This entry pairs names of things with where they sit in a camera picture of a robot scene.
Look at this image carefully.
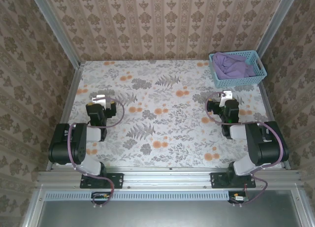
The light blue plastic basket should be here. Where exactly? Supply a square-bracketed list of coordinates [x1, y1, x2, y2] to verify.
[208, 49, 268, 89]

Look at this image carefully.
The purple t-shirt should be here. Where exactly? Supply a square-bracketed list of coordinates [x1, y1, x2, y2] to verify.
[212, 52, 255, 80]

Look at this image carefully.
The floral patterned table cover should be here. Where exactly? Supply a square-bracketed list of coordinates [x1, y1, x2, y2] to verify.
[56, 60, 284, 168]

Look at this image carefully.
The small connector board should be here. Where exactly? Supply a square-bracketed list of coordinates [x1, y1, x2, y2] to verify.
[228, 191, 249, 204]
[91, 192, 111, 204]

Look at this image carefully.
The grey metal panel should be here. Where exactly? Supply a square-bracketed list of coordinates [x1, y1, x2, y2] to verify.
[36, 199, 303, 227]

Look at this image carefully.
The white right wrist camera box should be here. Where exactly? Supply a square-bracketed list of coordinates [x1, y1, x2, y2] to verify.
[220, 90, 233, 107]

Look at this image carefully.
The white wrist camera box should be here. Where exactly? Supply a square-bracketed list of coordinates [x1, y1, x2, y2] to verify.
[92, 94, 109, 107]
[220, 90, 233, 107]

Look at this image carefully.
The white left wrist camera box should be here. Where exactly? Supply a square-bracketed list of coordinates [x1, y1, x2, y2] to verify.
[92, 94, 109, 107]

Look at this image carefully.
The aluminium table side rail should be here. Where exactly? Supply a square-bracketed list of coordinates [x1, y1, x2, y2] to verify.
[258, 84, 291, 170]
[46, 62, 86, 171]

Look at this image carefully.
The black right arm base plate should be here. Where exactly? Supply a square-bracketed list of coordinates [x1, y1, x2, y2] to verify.
[210, 172, 256, 189]

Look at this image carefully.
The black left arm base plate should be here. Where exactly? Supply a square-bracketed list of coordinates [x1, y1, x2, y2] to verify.
[80, 172, 124, 189]

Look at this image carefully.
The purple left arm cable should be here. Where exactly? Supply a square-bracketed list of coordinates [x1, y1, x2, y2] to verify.
[67, 97, 125, 209]

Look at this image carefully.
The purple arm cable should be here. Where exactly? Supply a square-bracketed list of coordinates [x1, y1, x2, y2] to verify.
[67, 97, 125, 209]
[205, 91, 284, 208]

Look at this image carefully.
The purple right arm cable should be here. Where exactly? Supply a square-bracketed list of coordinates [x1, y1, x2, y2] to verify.
[205, 91, 284, 208]

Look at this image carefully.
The aluminium frame post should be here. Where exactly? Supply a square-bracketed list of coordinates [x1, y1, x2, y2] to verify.
[29, 0, 82, 67]
[255, 0, 300, 63]

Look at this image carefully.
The aluminium mounting rail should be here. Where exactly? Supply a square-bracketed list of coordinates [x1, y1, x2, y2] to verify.
[36, 167, 302, 188]

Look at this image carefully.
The slotted grey cable duct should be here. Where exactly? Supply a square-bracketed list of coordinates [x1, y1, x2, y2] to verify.
[45, 190, 231, 201]

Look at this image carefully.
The aluminium frame bar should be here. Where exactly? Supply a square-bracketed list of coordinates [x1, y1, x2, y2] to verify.
[21, 185, 46, 227]
[291, 187, 315, 227]

